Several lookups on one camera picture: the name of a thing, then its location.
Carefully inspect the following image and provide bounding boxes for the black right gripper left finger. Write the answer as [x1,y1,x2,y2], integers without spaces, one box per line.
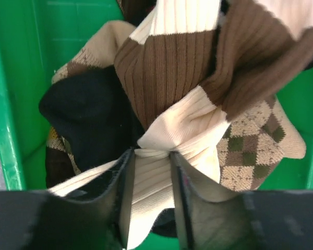
[0,149,135,249]

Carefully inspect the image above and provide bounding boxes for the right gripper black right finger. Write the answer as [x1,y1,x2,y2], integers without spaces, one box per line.
[170,152,313,249]

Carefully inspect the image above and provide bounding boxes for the brown yellow argyle sock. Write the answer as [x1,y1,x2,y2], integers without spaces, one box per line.
[45,127,81,188]

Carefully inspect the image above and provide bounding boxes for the black white striped sock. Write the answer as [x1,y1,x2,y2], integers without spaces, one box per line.
[39,66,144,171]

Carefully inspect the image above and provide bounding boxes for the brown cream striped sock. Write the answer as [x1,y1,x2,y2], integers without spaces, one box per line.
[52,0,220,84]

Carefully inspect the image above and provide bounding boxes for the green plastic tray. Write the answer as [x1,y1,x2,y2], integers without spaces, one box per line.
[0,0,313,250]

